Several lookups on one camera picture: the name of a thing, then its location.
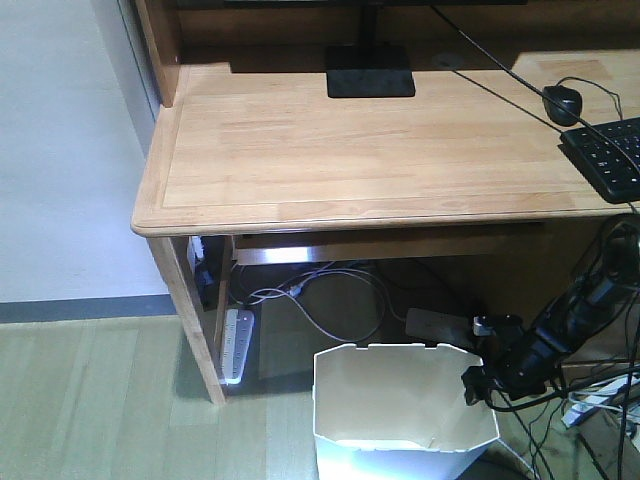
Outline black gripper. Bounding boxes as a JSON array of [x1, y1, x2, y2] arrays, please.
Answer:
[[462, 314, 550, 405]]

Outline white plastic trash bin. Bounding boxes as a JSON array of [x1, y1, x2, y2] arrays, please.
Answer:
[[312, 344, 500, 479]]

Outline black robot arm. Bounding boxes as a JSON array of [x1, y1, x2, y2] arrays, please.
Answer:
[[461, 214, 639, 406]]

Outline white power strip right floor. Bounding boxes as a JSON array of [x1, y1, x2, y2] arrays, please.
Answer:
[[562, 375, 628, 428]]

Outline grey power adapter box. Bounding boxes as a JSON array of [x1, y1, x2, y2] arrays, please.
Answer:
[[405, 308, 473, 348]]

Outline black keyboard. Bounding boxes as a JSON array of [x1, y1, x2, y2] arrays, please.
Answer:
[[559, 117, 639, 204]]

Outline black computer mouse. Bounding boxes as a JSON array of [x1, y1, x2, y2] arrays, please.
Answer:
[[542, 85, 583, 127]]

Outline white power strip under desk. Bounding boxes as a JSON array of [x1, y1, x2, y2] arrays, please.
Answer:
[[220, 309, 255, 385]]

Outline black computer monitor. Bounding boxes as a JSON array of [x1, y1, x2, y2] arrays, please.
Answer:
[[174, 0, 529, 99]]

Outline light wooden desk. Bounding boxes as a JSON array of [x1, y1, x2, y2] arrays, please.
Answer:
[[131, 1, 617, 404]]

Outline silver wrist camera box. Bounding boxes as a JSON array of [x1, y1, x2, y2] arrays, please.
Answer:
[[472, 316, 493, 337]]

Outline grey cable under desk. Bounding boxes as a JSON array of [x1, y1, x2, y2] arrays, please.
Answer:
[[239, 262, 389, 341]]

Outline black monitor cable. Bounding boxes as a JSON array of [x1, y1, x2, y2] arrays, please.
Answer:
[[429, 4, 640, 151]]

